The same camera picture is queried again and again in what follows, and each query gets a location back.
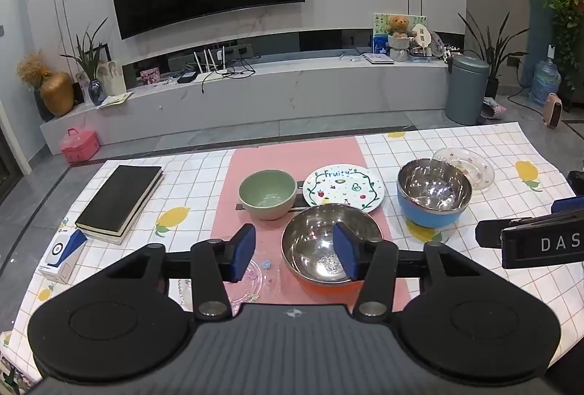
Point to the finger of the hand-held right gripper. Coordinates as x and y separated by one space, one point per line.
568 205
488 234

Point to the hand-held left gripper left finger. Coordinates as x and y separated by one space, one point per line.
244 251

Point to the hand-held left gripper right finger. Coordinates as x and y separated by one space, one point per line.
344 251

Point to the clear glass floral plate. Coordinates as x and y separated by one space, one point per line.
248 285
479 171

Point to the steel bowl with orange base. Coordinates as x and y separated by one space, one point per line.
310 244

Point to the green bowl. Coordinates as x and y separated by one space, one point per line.
267 194

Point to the white fruit-print plate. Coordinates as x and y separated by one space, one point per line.
344 187

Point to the steel bowl with blue shell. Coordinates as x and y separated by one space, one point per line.
433 189

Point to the pink small heater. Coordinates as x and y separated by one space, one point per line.
552 110

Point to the lemon checkered tablecloth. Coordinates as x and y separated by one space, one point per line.
182 176

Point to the pink table mat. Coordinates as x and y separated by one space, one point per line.
283 157

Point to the pink slipper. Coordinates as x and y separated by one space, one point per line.
495 108

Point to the blue water jug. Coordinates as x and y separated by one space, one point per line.
545 80

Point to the black book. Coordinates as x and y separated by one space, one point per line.
118 194

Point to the long-leaf potted plant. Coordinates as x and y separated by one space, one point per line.
492 87

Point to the grey trash bin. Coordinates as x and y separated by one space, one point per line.
465 89

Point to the marble TV console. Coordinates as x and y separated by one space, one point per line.
296 89

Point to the white router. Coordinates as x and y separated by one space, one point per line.
222 71

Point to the white and blue box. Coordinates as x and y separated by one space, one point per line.
61 251

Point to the black device box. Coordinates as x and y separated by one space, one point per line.
187 78

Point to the pink storage box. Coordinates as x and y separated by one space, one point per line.
80 146

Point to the white notebook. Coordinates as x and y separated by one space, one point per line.
381 58

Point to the patterned decor plate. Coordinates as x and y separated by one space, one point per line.
437 44

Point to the bushy green plant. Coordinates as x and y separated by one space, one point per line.
568 7

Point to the pink picture card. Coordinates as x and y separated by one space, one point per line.
149 76

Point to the yellow papers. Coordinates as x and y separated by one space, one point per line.
114 99

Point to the white wrapped basket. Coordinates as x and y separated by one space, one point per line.
400 50

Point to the white printed bag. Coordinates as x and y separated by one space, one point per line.
112 78

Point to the green painting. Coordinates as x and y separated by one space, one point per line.
381 27

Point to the teddy bear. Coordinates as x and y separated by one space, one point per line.
400 24

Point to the golden vase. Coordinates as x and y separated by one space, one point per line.
57 94

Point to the dark vase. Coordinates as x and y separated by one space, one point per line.
39 103

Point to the dark glass sliding door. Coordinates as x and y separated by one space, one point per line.
7 157

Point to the dried flower bunch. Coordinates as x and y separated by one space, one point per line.
32 68

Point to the wall socket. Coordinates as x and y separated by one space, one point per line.
513 62

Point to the small photo frame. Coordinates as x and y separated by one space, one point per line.
82 81

